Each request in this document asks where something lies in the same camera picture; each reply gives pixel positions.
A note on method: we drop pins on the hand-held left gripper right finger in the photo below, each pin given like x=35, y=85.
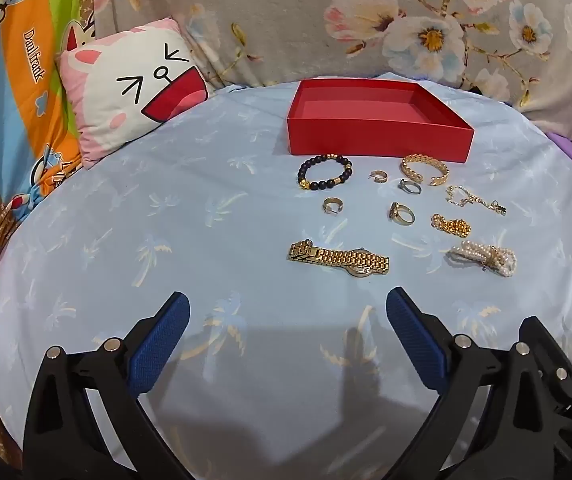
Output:
x=413, y=335

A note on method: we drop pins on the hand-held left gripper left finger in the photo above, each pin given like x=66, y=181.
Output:
x=163, y=332

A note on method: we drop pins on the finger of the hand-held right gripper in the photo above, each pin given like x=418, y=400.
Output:
x=555, y=355

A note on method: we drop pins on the gold wristwatch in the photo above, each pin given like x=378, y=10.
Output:
x=336, y=257

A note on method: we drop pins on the gold hoop earring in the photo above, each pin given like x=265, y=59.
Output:
x=326, y=206
x=382, y=176

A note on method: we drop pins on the red cardboard box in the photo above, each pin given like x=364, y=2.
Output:
x=365, y=132

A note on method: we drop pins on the light blue palm print sheet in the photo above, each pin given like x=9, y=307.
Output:
x=166, y=210

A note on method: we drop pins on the cat face pillow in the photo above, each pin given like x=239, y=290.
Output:
x=116, y=70

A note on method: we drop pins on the colourful cartoon blanket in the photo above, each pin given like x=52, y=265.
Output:
x=16, y=60

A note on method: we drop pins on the grey floral blanket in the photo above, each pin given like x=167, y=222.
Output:
x=291, y=20

